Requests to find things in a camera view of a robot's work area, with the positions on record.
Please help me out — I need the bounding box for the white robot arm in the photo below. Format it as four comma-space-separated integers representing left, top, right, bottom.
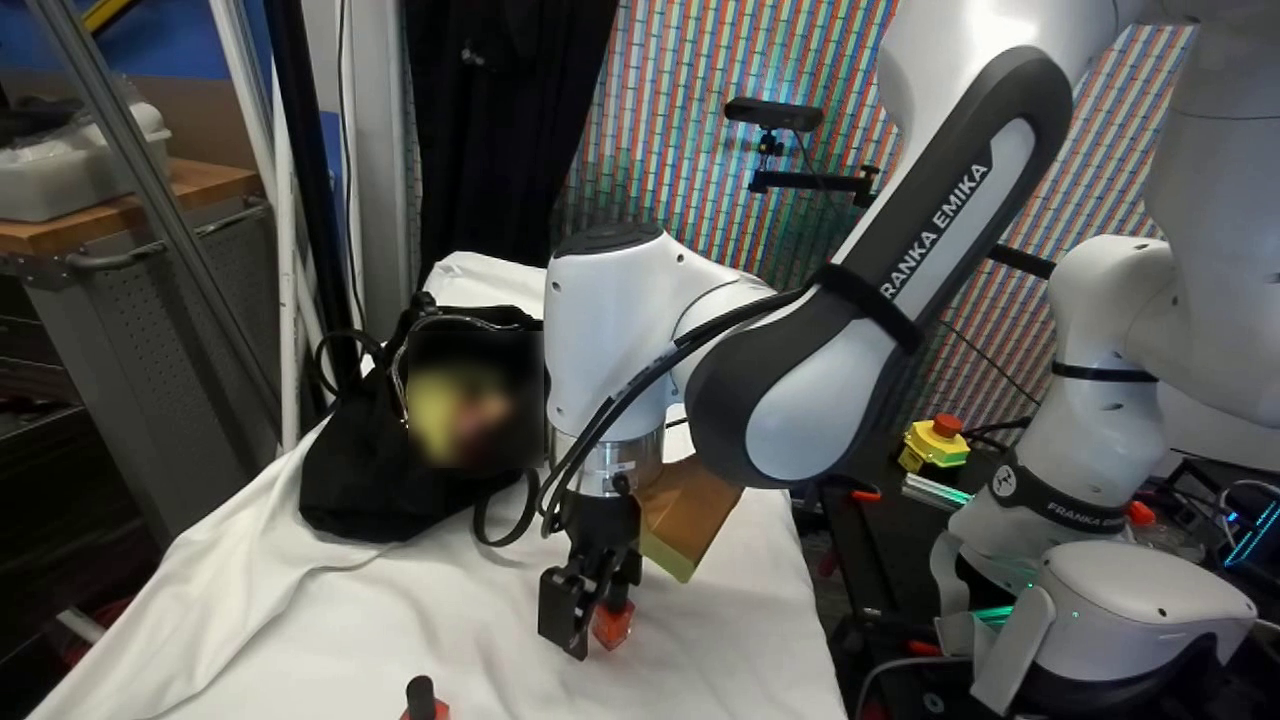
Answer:
537, 0, 1129, 656

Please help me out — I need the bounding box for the black handbag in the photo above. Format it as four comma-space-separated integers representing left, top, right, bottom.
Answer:
299, 295, 550, 545

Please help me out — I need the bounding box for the orange nail polish bottle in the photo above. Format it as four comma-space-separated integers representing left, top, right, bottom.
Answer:
594, 603, 635, 651

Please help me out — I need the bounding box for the black camera arm mount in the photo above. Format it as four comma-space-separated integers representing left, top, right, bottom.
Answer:
720, 93, 1058, 275

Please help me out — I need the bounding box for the grey metal cabinet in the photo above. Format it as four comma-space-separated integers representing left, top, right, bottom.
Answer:
0, 198, 278, 545

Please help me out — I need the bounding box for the red nail polish bottle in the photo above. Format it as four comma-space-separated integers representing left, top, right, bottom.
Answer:
400, 677, 454, 720

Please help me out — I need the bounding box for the white tablecloth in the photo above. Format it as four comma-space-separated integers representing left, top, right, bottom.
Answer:
29, 250, 847, 720

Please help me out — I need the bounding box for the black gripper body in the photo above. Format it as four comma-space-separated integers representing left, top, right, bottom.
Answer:
559, 494, 640, 597

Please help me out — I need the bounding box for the pink nail polish bottle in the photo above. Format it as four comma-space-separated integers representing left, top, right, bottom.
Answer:
447, 396, 510, 439

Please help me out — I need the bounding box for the white plastic bin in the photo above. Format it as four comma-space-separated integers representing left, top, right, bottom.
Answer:
0, 95, 132, 225

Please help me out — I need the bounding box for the yellow emergency stop button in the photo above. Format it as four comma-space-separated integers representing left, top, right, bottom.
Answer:
901, 411, 973, 471

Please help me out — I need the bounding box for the yellow-green cloth in bag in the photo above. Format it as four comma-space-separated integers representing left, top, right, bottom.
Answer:
406, 366, 513, 466

